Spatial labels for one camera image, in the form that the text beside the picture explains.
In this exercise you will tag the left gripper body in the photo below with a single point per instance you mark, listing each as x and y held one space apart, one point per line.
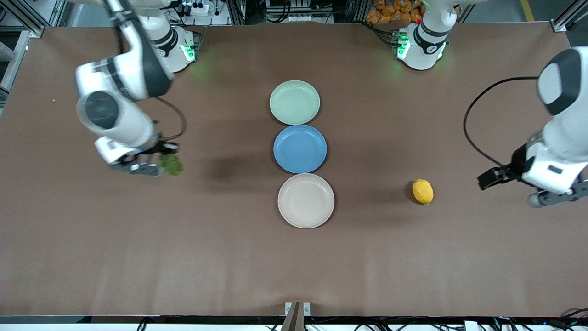
515 167

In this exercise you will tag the green lettuce leaf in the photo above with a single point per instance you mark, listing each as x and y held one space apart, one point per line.
171 165

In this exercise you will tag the yellow lemon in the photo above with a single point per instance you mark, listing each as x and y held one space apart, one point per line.
422 191

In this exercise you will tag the blue round plate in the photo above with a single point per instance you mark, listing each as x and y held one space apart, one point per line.
300 149

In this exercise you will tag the pale green round plate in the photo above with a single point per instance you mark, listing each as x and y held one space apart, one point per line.
294 102

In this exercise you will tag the white power strip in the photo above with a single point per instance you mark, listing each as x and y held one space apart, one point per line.
195 8

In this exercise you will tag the small white box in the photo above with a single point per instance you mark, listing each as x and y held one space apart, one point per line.
472 326

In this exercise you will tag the white round plate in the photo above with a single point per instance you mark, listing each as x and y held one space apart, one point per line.
306 201

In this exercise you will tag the bag of orange fruit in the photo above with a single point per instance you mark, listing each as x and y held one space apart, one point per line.
390 11

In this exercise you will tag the aluminium frame rail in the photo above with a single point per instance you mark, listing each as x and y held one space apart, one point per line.
14 64

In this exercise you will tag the aluminium frame post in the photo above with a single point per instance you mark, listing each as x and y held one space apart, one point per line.
567 18
27 16

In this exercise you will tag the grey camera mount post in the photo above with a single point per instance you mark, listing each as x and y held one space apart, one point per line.
294 319

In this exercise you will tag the small metal table bracket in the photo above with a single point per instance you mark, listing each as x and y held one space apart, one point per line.
308 309

